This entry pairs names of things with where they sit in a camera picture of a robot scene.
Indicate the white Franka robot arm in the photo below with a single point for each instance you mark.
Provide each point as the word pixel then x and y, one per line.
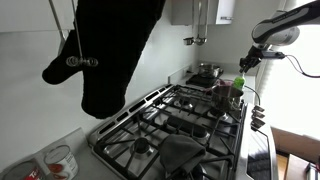
pixel 283 26

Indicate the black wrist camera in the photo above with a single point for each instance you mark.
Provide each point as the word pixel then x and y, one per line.
pixel 275 54

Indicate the pink cloth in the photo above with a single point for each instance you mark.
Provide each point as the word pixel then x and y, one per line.
pixel 224 82

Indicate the white labelled tomato can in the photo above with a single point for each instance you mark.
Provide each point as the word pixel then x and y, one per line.
pixel 61 163

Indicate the black oven mitt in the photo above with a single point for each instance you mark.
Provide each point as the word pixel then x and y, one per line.
pixel 110 50

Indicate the stainless gas stove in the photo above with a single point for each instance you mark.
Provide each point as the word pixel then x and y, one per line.
pixel 186 133

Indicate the hanging steel measuring scoop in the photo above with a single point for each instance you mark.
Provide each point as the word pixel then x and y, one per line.
pixel 188 41

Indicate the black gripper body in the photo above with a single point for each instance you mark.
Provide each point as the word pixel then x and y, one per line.
pixel 256 55

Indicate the grey pot holder cloth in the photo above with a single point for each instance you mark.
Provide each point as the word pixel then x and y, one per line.
pixel 181 153

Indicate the green plastic bottle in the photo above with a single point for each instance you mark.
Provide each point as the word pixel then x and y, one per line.
pixel 239 84

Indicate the small steel pot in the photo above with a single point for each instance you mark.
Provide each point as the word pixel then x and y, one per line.
pixel 209 70

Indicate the silver stove knob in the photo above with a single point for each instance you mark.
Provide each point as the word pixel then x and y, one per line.
pixel 258 114
pixel 258 108
pixel 257 123

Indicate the white wall cabinet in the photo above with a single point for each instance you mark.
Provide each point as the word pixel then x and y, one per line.
pixel 20 13

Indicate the thin grey hanging rod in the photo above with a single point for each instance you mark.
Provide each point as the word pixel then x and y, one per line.
pixel 56 20

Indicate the black hot plate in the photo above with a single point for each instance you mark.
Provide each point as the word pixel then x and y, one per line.
pixel 200 81

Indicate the large steel pot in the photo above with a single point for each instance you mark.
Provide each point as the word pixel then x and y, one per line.
pixel 226 100

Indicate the hanging steel ladle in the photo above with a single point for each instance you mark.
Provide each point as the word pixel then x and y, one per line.
pixel 200 40

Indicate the wooden board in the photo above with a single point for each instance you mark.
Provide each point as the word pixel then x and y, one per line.
pixel 293 143

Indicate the red labelled tin can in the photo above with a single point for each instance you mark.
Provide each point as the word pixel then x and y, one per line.
pixel 23 172

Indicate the white bottle cap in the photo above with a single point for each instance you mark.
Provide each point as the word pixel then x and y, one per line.
pixel 241 77

